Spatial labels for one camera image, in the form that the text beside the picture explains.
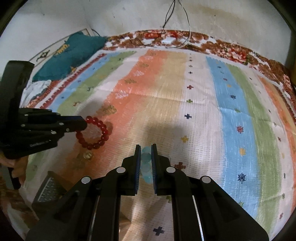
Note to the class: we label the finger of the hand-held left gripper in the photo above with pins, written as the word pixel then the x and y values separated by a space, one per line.
pixel 71 128
pixel 72 120

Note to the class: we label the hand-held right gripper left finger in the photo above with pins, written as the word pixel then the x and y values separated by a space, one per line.
pixel 138 166

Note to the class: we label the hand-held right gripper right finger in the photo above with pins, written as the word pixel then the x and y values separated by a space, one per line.
pixel 153 166

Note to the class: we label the silver tin box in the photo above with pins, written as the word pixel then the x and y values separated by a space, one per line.
pixel 46 192

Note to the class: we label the person's left hand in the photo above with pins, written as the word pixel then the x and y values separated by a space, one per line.
pixel 19 165

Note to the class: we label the light blue cloth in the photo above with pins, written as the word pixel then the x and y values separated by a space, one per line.
pixel 37 90

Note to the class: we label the teal pillow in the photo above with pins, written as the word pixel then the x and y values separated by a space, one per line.
pixel 69 55

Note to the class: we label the striped colourful blanket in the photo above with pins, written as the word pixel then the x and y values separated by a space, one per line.
pixel 196 104

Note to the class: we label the white charger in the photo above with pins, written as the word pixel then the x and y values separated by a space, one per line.
pixel 167 40

